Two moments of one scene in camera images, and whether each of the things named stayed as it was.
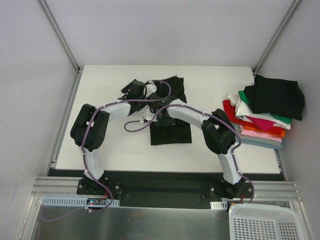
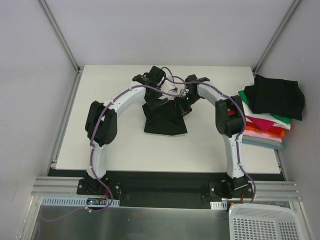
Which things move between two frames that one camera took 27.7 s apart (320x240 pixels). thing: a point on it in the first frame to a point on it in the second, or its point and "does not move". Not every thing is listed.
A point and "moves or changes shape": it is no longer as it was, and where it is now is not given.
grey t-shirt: [255, 139] does not move
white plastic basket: [260, 221] does not move
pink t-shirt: [259, 135] does not move
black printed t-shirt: [180, 133] moves or changes shape
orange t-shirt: [251, 127] does not move
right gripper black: [163, 121] to [183, 107]
